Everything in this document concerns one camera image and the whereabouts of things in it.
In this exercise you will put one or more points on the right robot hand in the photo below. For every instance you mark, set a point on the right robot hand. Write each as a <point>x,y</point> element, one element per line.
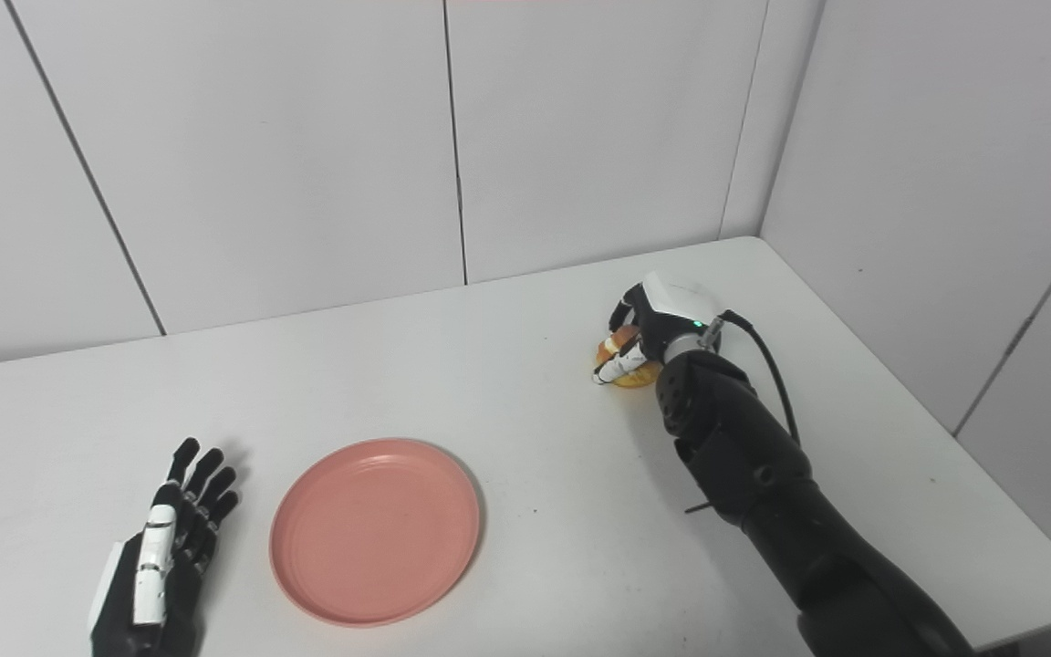
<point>662,319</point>

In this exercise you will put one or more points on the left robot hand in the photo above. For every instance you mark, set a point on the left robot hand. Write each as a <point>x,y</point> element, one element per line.
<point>161,566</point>

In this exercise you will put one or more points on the cream puff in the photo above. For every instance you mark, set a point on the cream puff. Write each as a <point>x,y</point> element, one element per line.
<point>632,372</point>

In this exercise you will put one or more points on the pink plate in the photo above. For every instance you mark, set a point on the pink plate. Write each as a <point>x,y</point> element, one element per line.
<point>376,532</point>

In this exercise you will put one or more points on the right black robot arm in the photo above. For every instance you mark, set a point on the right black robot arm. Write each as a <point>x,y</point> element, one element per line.
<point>781,493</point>

